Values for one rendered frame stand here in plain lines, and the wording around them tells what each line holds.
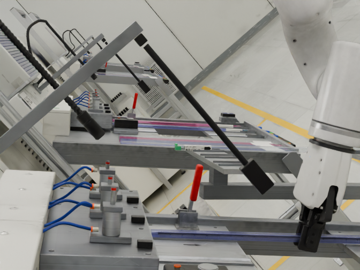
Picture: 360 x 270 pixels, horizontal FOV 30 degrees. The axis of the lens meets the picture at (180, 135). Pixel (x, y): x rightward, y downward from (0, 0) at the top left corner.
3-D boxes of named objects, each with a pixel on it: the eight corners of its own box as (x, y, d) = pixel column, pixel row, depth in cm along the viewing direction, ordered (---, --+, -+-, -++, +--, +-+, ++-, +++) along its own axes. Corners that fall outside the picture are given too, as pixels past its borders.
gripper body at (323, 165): (302, 129, 111) (284, 194, 112) (323, 139, 101) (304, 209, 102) (344, 139, 112) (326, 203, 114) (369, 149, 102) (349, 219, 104)
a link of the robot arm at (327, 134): (304, 117, 110) (299, 134, 111) (322, 124, 102) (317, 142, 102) (350, 128, 112) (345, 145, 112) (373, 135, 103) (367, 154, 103)
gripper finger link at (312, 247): (307, 208, 107) (296, 248, 108) (313, 213, 104) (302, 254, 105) (325, 212, 108) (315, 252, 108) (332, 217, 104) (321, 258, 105)
